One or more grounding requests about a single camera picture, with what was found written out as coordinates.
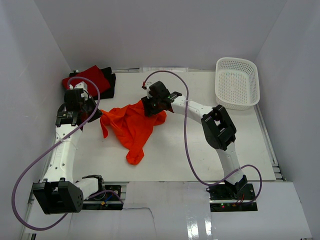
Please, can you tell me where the orange t shirt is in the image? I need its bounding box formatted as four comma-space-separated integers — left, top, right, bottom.
99, 101, 167, 166

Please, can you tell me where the white label strip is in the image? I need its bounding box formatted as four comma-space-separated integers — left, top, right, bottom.
139, 67, 189, 73

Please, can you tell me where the folded red t shirt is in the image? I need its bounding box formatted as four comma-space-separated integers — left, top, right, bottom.
61, 65, 112, 105

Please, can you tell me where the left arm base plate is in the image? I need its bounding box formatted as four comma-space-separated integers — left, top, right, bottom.
82, 182, 127, 211

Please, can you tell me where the white plastic basket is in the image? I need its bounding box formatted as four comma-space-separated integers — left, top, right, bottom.
214, 57, 260, 111

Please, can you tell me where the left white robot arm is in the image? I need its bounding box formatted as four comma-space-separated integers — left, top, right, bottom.
32, 82, 106, 215

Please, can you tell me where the folded black t shirt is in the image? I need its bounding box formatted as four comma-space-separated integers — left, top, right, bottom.
64, 66, 118, 104

